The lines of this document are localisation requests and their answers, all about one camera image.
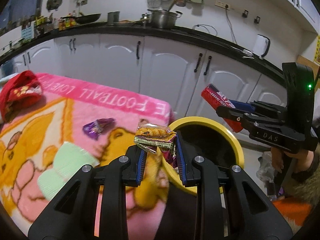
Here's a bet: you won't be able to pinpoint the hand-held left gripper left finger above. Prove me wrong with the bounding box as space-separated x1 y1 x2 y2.
27 144 148 240

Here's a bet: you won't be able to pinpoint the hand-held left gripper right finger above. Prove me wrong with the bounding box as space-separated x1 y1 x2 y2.
176 131 293 240

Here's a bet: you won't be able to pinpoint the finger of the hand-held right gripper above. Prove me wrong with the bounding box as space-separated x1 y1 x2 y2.
215 105 253 125
229 99 256 113

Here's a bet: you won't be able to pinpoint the red snack packet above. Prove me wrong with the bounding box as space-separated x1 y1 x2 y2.
201 84 244 133

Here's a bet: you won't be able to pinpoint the yellow and purple snack wrapper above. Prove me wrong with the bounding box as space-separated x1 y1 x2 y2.
134 122 178 168

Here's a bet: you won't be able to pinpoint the yellow bin with black liner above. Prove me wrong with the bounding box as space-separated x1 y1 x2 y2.
162 116 244 197

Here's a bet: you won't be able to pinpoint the person's right forearm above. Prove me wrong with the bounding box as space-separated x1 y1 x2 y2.
290 116 320 205

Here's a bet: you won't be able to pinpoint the person's right hand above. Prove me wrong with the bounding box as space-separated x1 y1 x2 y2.
271 147 284 173

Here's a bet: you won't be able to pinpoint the clear plastic bag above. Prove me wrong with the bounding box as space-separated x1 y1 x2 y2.
256 152 275 188

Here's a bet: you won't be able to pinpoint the white electric kettle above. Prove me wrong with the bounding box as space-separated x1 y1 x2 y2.
254 34 271 59

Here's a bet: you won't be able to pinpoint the light green cloth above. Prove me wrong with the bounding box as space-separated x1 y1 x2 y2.
37 141 100 202

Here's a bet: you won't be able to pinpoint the white kitchen base cabinets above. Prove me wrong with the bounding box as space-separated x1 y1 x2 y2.
0 34 288 135

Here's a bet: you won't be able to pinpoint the orange cloth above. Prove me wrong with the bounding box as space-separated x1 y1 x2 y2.
271 197 313 228

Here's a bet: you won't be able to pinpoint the pink printed blanket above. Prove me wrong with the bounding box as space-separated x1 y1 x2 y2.
0 73 175 240

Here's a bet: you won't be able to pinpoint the steel stockpot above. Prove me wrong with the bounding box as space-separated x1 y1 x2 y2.
147 9 183 29

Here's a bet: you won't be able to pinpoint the small steel teapot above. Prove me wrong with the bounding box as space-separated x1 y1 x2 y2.
139 12 152 24

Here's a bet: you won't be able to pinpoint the black kitchen countertop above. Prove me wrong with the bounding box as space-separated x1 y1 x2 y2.
0 21 285 77

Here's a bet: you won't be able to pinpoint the red flowered cloth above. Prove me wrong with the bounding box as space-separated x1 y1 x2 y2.
0 70 43 123

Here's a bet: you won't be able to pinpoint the grey metal mug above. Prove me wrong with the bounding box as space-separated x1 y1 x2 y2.
107 11 120 25

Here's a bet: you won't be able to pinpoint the black wok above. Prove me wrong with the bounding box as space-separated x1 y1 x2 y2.
62 13 102 24

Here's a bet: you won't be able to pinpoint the row of condiment bottles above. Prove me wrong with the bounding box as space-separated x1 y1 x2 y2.
32 10 77 32

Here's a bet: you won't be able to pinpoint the blue plastic container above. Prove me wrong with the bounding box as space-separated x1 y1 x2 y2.
0 60 15 79

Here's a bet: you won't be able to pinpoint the light blue paper sheet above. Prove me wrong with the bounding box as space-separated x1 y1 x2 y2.
21 26 34 39

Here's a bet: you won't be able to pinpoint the steel pot lid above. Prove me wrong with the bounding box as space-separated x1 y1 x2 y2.
46 0 63 12

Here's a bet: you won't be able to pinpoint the black power cable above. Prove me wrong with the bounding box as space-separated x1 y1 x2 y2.
192 7 238 44

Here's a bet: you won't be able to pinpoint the yellow wall sticker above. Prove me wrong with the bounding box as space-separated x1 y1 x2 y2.
313 36 320 64

